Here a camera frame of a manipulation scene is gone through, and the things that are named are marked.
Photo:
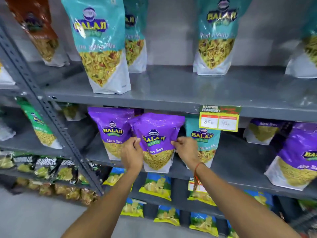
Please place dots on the orange snack packet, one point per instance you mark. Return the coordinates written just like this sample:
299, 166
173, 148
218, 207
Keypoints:
37, 27

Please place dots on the person's right forearm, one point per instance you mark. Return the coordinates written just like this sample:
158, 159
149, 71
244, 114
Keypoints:
237, 208

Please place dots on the person's left thumb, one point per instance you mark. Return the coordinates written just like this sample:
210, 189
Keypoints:
137, 144

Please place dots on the purple snack packet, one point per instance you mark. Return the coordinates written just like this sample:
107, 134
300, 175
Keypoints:
157, 131
263, 130
111, 126
297, 156

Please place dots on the row of black chip packets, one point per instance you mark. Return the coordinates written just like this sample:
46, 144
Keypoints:
47, 168

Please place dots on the grey metal shelf rack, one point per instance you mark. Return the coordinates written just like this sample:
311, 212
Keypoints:
188, 89

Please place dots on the grey slotted shelf upright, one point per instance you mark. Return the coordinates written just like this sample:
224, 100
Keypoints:
47, 109

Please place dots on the rows of blue yellow chip packets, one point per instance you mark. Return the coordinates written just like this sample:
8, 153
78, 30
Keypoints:
158, 188

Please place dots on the teal snack packet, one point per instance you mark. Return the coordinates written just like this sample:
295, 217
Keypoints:
218, 37
205, 138
135, 47
99, 42
307, 54

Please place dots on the person's right hand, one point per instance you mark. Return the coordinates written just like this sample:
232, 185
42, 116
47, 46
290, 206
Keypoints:
189, 152

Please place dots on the row of brown snack packets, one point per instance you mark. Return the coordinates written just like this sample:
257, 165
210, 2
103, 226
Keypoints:
59, 190

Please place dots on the white snack packet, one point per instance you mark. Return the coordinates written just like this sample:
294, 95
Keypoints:
5, 76
6, 131

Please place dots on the red thread wristband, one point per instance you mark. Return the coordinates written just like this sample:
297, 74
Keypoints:
196, 174

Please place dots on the green snack packet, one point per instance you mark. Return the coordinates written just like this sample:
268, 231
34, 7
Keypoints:
39, 123
71, 112

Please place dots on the person's left forearm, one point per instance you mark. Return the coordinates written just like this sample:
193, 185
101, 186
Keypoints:
104, 208

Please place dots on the small yellow price label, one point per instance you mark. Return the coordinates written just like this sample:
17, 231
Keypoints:
191, 185

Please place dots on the person's left hand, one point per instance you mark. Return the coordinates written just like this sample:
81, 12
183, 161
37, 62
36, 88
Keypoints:
131, 156

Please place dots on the person's right thumb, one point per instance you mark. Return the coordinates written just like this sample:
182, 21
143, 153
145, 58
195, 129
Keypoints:
176, 145

